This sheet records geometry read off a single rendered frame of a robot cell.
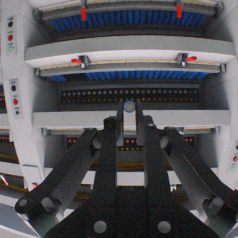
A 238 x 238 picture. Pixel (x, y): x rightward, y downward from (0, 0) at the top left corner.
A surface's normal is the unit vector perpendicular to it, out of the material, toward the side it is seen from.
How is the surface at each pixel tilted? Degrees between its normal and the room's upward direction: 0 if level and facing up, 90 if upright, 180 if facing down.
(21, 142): 90
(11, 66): 90
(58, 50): 109
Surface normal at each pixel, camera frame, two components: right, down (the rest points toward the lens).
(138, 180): -0.07, -0.07
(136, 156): -0.07, 0.25
